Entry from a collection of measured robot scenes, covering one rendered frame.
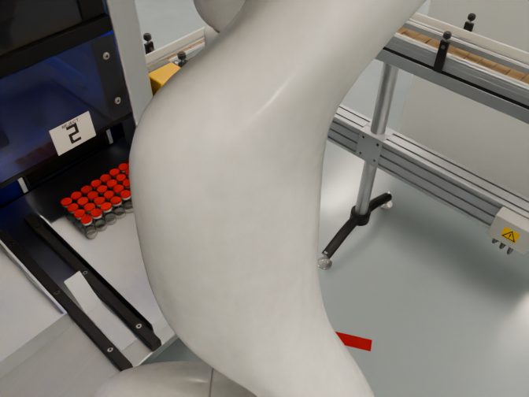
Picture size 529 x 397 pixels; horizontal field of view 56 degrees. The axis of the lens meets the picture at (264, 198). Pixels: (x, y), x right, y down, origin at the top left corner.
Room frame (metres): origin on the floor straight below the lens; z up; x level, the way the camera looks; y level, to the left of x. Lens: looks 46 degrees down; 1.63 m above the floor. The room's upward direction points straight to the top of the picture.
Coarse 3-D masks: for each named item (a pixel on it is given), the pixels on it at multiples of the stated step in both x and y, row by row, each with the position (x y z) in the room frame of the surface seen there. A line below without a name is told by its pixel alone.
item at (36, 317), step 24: (0, 240) 0.58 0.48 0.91; (0, 264) 0.55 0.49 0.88; (0, 288) 0.50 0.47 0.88; (24, 288) 0.50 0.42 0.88; (0, 312) 0.45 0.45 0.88; (24, 312) 0.45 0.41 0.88; (48, 312) 0.45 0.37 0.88; (0, 336) 0.40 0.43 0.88; (24, 336) 0.40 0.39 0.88; (48, 336) 0.40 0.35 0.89; (0, 360) 0.35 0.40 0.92
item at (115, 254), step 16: (48, 224) 0.62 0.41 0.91; (64, 224) 0.64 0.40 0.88; (128, 224) 0.64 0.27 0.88; (64, 240) 0.58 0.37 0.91; (80, 240) 0.60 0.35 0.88; (96, 240) 0.60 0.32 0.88; (112, 240) 0.60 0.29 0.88; (128, 240) 0.60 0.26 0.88; (80, 256) 0.55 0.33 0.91; (96, 256) 0.57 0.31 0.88; (112, 256) 0.57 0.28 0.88; (128, 256) 0.57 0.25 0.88; (96, 272) 0.51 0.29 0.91; (112, 272) 0.53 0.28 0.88; (128, 272) 0.53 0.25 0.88; (144, 272) 0.53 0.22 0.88; (112, 288) 0.48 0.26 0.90; (128, 288) 0.50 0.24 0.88; (144, 288) 0.50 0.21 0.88; (128, 304) 0.45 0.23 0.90; (144, 304) 0.46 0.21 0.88; (144, 320) 0.42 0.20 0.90; (160, 320) 0.42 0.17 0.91
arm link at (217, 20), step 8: (200, 0) 0.45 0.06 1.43; (208, 0) 0.44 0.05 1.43; (216, 0) 0.43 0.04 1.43; (224, 0) 0.43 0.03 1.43; (232, 0) 0.43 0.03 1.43; (240, 0) 0.43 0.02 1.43; (200, 8) 0.45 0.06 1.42; (208, 8) 0.44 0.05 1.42; (216, 8) 0.44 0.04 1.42; (224, 8) 0.43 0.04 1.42; (232, 8) 0.43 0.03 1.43; (240, 8) 0.43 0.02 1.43; (200, 16) 0.47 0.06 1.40; (208, 16) 0.45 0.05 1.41; (216, 16) 0.44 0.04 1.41; (224, 16) 0.44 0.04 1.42; (232, 16) 0.44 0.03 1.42; (208, 24) 0.46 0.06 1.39; (216, 24) 0.45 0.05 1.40; (224, 24) 0.44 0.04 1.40
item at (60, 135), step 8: (88, 112) 0.79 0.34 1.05; (72, 120) 0.76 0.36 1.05; (80, 120) 0.77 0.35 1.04; (88, 120) 0.78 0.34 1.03; (56, 128) 0.74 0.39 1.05; (64, 128) 0.75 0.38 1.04; (72, 128) 0.76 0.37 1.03; (80, 128) 0.77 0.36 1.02; (88, 128) 0.78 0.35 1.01; (56, 136) 0.73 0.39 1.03; (64, 136) 0.74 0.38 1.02; (72, 136) 0.75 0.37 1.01; (88, 136) 0.78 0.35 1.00; (56, 144) 0.73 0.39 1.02; (64, 144) 0.74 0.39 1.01; (72, 144) 0.75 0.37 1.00; (64, 152) 0.74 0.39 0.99
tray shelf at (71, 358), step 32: (96, 160) 0.84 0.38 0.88; (32, 192) 0.74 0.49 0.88; (64, 192) 0.74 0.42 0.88; (0, 224) 0.65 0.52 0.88; (32, 256) 0.57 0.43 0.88; (64, 288) 0.50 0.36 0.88; (64, 352) 0.38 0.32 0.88; (96, 352) 0.38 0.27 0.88; (128, 352) 0.38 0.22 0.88; (160, 352) 0.38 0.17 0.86; (0, 384) 0.32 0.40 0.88; (32, 384) 0.32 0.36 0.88; (64, 384) 0.32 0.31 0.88; (96, 384) 0.32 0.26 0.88
